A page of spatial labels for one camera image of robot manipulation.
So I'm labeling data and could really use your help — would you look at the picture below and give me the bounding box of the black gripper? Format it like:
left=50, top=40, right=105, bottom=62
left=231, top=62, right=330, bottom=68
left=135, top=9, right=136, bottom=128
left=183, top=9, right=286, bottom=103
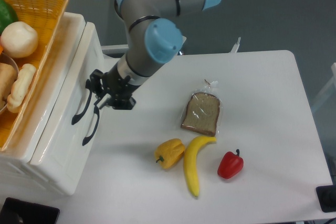
left=89, top=63, right=139, bottom=110

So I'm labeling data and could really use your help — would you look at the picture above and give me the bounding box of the white top drawer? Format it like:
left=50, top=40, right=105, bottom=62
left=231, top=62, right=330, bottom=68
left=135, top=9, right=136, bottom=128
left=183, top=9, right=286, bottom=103
left=30, top=23, right=103, bottom=195

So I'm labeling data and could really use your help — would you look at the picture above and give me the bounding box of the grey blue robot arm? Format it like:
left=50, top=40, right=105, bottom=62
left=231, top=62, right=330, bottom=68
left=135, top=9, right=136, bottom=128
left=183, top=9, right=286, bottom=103
left=90, top=0, right=221, bottom=110

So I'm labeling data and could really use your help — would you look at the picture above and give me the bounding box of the white drawer cabinet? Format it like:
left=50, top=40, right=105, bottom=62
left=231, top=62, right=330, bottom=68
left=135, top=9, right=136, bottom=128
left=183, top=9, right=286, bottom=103
left=0, top=12, right=87, bottom=197

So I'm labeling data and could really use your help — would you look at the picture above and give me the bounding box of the yellow bell pepper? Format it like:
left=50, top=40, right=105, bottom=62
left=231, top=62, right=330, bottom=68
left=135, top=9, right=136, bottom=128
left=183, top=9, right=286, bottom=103
left=154, top=138, right=185, bottom=169

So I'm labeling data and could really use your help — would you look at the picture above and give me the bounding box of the cream twisted bread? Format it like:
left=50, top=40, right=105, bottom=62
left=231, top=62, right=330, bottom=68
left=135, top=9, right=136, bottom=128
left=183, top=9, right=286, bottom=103
left=7, top=63, right=36, bottom=113

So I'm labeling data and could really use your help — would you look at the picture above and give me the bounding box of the bagged bread slice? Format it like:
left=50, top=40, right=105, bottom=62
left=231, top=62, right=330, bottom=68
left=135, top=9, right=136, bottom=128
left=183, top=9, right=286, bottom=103
left=180, top=79, right=223, bottom=137

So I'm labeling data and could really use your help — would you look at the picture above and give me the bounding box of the tan bread roll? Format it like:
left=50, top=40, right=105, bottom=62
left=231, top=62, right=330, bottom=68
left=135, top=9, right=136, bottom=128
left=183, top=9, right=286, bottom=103
left=0, top=63, right=17, bottom=109

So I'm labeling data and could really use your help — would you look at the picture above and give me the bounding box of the orange woven basket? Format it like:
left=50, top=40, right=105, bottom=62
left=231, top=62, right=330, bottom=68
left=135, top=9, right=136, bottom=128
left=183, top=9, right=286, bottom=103
left=1, top=0, right=69, bottom=151

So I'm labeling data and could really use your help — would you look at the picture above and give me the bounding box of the white round bun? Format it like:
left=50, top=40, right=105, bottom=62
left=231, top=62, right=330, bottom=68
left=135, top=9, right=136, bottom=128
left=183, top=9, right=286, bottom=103
left=1, top=22, right=38, bottom=58

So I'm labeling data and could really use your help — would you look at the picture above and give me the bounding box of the yellow banana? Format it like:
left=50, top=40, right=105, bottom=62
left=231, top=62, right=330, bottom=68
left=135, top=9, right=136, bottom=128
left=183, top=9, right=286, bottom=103
left=183, top=136, right=217, bottom=198

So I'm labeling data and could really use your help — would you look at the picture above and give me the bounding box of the green pepper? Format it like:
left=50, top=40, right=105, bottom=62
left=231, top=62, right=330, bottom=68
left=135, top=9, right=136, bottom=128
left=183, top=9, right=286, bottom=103
left=0, top=0, right=19, bottom=34

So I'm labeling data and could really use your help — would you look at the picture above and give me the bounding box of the red bell pepper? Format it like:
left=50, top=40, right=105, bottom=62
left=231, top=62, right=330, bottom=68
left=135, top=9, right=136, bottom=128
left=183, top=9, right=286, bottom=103
left=217, top=149, right=244, bottom=179

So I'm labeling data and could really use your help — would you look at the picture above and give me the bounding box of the black device bottom left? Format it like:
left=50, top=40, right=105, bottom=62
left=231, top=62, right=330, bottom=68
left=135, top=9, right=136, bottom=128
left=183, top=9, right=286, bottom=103
left=1, top=197, right=60, bottom=223

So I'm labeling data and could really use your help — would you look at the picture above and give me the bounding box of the black device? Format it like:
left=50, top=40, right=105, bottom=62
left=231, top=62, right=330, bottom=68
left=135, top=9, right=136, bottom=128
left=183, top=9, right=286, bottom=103
left=316, top=185, right=335, bottom=212
left=1, top=197, right=60, bottom=223

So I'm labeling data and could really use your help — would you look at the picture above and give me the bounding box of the black device bottom right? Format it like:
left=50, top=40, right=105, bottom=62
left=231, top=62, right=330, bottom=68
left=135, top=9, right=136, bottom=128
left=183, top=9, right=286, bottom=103
left=316, top=185, right=335, bottom=212

